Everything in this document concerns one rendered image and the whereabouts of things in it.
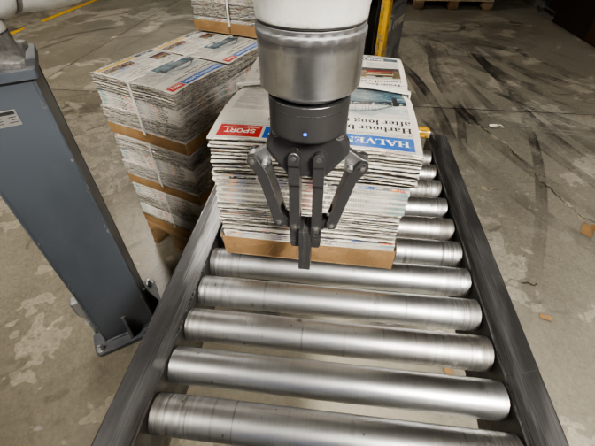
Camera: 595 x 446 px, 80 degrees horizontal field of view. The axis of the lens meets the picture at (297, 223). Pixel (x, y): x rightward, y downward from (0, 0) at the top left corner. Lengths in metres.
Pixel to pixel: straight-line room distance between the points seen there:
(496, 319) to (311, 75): 0.46
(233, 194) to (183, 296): 0.18
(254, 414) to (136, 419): 0.14
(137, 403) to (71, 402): 1.03
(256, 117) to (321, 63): 0.25
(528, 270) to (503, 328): 1.35
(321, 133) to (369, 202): 0.22
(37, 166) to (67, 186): 0.08
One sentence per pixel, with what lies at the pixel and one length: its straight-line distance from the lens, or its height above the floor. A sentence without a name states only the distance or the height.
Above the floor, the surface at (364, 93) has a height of 1.03.
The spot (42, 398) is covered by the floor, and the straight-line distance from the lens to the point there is 1.61.
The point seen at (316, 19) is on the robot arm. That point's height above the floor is 1.20.
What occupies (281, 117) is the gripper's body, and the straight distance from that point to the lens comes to 0.32.
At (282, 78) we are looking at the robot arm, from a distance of 0.30.
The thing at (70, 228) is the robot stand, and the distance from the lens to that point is 1.19.
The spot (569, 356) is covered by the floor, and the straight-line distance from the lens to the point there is 1.74.
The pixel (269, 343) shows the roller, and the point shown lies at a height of 0.78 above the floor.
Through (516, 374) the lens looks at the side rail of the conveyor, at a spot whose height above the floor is 0.80.
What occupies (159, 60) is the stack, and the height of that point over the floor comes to 0.83.
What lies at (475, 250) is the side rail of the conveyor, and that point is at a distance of 0.71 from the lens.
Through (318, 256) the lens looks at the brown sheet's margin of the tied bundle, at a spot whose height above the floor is 0.82.
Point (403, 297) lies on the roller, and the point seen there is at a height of 0.80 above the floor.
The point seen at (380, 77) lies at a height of 1.03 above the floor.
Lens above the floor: 1.26
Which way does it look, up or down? 43 degrees down
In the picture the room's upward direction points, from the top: straight up
